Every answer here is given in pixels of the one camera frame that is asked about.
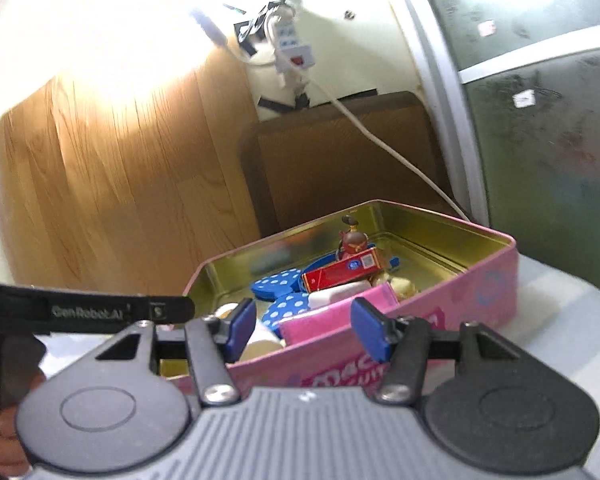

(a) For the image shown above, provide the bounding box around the white power strip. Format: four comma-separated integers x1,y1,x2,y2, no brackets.
271,12,317,75

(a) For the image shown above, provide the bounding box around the small red box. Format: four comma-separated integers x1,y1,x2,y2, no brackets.
301,247,387,294

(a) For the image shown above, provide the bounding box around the white cable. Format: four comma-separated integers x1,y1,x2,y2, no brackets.
285,67,472,222

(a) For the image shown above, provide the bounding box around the white eraser block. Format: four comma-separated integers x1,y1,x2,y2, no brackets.
307,280,372,309

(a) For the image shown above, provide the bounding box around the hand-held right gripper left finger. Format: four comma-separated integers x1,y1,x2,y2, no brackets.
94,299,257,407

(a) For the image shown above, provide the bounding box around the blue polka-dot bow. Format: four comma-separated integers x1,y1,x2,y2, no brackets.
250,255,402,332

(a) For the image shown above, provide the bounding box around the white door frame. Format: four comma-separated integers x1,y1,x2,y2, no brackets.
392,0,492,227

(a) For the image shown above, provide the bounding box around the gold foil candy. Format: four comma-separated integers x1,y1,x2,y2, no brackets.
377,274,420,302

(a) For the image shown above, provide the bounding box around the black tape strip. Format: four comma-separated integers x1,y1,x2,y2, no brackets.
256,91,315,114
231,4,278,57

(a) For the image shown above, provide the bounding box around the white plastic bottle orange label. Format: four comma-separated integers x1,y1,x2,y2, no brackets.
214,300,287,364

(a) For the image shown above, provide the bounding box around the wooden headboard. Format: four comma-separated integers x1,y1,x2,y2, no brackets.
0,52,264,292

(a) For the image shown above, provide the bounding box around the green frosted glass door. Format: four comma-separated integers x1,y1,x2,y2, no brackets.
410,0,600,303

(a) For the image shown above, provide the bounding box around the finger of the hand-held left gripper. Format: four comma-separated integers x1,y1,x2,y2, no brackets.
0,281,196,337

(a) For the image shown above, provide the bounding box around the person's left hand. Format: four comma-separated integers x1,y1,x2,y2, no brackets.
0,370,46,468

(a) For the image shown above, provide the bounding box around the white bed sheet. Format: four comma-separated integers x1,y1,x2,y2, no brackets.
37,254,600,463

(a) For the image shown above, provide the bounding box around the red-brown doll figurine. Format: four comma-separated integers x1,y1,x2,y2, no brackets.
336,214,377,262

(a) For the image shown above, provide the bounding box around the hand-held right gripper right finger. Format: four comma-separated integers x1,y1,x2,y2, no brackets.
351,297,525,406

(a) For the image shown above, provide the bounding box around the pink rectangular packet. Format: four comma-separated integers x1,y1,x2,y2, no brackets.
279,282,400,347

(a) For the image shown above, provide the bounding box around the pink tin box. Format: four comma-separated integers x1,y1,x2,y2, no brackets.
167,199,520,396

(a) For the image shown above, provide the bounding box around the brown chair back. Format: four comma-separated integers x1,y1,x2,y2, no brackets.
237,91,462,242

